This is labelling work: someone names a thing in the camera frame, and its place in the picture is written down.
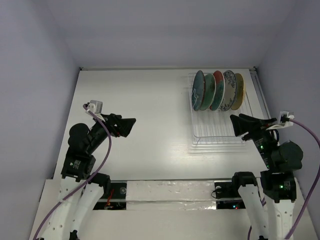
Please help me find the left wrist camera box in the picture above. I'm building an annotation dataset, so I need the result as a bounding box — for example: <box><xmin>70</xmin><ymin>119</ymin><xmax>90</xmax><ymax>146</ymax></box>
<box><xmin>84</xmin><ymin>100</ymin><xmax>104</xmax><ymax>121</ymax></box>

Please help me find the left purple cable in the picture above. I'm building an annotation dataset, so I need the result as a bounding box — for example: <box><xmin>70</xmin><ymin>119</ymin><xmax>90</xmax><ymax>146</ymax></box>
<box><xmin>32</xmin><ymin>104</ymin><xmax>113</xmax><ymax>240</ymax></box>

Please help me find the blue white patterned plate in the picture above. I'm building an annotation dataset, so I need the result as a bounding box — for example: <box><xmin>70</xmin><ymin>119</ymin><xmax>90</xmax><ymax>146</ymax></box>
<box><xmin>220</xmin><ymin>70</ymin><xmax>237</xmax><ymax>112</ymax></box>

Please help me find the light green plate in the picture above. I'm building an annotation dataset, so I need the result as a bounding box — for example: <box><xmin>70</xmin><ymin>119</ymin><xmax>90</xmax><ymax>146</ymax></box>
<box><xmin>200</xmin><ymin>73</ymin><xmax>216</xmax><ymax>111</ymax></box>

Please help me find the dark teal plate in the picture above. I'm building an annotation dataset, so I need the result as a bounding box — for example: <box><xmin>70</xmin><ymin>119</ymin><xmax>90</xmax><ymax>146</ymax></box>
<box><xmin>191</xmin><ymin>70</ymin><xmax>205</xmax><ymax>111</ymax></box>

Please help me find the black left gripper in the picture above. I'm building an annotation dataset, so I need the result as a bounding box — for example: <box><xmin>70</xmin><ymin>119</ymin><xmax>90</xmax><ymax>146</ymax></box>
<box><xmin>87</xmin><ymin>111</ymin><xmax>136</xmax><ymax>152</ymax></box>

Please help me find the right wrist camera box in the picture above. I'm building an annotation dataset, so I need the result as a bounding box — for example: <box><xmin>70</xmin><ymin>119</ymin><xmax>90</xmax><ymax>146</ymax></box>
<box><xmin>267</xmin><ymin>110</ymin><xmax>295</xmax><ymax>130</ymax></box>

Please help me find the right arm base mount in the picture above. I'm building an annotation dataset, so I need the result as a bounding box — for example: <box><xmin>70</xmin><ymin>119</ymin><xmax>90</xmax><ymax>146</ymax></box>
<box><xmin>211</xmin><ymin>181</ymin><xmax>246</xmax><ymax>210</ymax></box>

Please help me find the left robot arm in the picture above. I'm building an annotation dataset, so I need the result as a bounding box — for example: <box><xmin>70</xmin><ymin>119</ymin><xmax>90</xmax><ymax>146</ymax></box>
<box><xmin>33</xmin><ymin>111</ymin><xmax>136</xmax><ymax>240</ymax></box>

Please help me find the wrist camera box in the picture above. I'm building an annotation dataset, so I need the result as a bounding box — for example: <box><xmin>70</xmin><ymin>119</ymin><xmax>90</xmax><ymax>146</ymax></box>
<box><xmin>84</xmin><ymin>100</ymin><xmax>104</xmax><ymax>121</ymax></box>
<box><xmin>267</xmin><ymin>110</ymin><xmax>295</xmax><ymax>130</ymax></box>

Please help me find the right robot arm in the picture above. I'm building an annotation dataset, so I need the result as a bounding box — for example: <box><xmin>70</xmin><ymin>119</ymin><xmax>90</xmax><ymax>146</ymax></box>
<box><xmin>230</xmin><ymin>111</ymin><xmax>303</xmax><ymax>240</ymax></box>

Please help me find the white wire dish rack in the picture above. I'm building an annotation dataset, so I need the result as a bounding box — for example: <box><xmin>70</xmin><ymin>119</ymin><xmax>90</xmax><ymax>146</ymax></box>
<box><xmin>191</xmin><ymin>68</ymin><xmax>263</xmax><ymax>147</ymax></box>

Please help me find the red and teal plate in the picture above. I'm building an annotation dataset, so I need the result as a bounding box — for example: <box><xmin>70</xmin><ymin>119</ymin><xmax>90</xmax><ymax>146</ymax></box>
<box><xmin>209</xmin><ymin>70</ymin><xmax>225</xmax><ymax>111</ymax></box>

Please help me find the white foam block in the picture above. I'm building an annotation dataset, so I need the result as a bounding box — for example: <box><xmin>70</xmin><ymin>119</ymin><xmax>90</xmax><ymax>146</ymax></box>
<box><xmin>125</xmin><ymin>180</ymin><xmax>216</xmax><ymax>211</ymax></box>

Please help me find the yellow brown plate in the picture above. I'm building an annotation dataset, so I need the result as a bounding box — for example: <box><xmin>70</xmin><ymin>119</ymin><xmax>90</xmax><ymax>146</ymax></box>
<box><xmin>231</xmin><ymin>73</ymin><xmax>246</xmax><ymax>111</ymax></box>

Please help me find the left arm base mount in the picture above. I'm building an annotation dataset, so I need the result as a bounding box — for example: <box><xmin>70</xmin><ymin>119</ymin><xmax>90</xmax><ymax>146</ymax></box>
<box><xmin>93</xmin><ymin>181</ymin><xmax>127</xmax><ymax>210</ymax></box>

